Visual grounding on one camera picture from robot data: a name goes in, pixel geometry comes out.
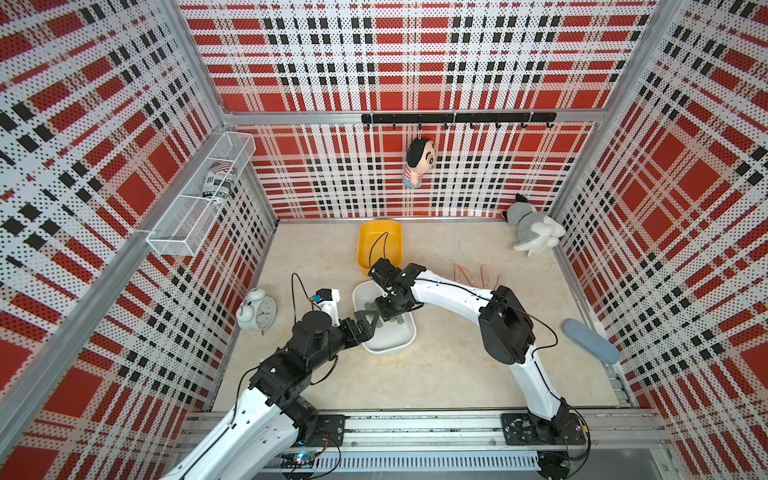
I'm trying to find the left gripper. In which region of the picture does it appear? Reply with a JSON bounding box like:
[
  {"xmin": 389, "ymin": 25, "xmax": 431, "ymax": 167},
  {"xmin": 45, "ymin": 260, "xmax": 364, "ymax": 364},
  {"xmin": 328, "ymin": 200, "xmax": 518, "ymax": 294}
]
[{"xmin": 308, "ymin": 310, "xmax": 379, "ymax": 371}]

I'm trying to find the white plastic storage box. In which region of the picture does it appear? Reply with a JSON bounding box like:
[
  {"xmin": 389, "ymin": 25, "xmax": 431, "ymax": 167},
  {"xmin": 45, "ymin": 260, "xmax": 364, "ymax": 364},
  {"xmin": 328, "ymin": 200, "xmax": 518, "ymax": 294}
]
[{"xmin": 352, "ymin": 281, "xmax": 417, "ymax": 355}]

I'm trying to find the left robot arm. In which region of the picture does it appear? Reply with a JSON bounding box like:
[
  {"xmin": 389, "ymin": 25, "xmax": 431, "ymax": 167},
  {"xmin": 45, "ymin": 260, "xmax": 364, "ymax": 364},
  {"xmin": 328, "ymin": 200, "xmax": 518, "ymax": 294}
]
[{"xmin": 165, "ymin": 310, "xmax": 378, "ymax": 479}]

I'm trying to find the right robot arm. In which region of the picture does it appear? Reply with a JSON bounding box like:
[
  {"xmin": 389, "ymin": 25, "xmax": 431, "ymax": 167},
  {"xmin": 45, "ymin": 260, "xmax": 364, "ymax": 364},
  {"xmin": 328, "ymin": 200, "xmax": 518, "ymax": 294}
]
[{"xmin": 368, "ymin": 258, "xmax": 578, "ymax": 443}]

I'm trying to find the yellow plastic storage box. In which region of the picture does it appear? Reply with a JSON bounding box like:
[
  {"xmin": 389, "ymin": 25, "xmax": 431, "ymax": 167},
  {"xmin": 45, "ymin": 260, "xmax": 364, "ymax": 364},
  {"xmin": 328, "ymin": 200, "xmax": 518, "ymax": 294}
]
[{"xmin": 357, "ymin": 219, "xmax": 403, "ymax": 275}]

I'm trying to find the white alarm clock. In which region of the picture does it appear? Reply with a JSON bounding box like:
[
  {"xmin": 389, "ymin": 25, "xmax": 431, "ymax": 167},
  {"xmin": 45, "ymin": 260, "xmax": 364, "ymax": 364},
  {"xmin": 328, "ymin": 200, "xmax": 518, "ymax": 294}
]
[{"xmin": 235, "ymin": 288, "xmax": 277, "ymax": 334}]

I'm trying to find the cartoon boy doll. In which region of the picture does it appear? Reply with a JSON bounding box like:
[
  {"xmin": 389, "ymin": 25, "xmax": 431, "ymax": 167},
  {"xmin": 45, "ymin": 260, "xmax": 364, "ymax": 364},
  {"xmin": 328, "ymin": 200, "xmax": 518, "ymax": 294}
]
[{"xmin": 403, "ymin": 138, "xmax": 437, "ymax": 188}]

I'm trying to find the grey white plush toy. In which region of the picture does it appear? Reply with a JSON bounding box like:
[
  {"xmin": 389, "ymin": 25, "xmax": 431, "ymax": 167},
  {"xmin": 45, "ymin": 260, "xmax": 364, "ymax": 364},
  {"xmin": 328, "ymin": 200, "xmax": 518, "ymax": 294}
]
[{"xmin": 502, "ymin": 194, "xmax": 566, "ymax": 258}]

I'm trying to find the green circuit board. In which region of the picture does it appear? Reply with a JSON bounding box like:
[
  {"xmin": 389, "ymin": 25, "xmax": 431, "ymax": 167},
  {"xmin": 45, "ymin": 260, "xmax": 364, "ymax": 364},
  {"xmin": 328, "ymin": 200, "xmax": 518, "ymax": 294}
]
[{"xmin": 264, "ymin": 451, "xmax": 316, "ymax": 470}]

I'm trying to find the blue oval pad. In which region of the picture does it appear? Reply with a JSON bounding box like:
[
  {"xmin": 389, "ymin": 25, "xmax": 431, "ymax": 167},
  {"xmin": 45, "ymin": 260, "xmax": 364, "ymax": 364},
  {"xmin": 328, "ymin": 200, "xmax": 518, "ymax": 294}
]
[{"xmin": 562, "ymin": 318, "xmax": 620, "ymax": 365}]

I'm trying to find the striped can in basket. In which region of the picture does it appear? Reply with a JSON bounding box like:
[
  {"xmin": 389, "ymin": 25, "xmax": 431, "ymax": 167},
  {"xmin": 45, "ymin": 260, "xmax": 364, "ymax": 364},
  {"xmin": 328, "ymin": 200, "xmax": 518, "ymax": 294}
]
[{"xmin": 202, "ymin": 162, "xmax": 236, "ymax": 203}]

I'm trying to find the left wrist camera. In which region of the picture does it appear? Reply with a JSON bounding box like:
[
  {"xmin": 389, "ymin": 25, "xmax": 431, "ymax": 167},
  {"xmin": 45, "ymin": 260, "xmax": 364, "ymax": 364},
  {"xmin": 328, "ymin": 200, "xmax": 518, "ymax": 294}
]
[{"xmin": 313, "ymin": 288, "xmax": 341, "ymax": 327}]

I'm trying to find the metal base rail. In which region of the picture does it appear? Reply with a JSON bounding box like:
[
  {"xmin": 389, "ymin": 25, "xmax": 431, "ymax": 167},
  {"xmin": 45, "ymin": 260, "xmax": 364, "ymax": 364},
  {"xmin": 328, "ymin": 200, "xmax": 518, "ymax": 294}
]
[{"xmin": 173, "ymin": 409, "xmax": 673, "ymax": 475}]

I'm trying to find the black hook rail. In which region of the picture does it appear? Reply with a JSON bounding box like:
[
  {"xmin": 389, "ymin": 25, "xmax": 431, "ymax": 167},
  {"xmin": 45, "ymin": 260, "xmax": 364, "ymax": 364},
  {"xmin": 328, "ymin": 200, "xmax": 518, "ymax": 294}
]
[{"xmin": 361, "ymin": 112, "xmax": 557, "ymax": 126}]

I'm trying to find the clear wire wall basket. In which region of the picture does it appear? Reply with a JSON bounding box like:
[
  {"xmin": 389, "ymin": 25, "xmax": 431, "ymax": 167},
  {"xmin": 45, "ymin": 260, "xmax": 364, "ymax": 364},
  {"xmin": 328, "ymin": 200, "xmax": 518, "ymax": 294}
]
[{"xmin": 147, "ymin": 132, "xmax": 255, "ymax": 257}]

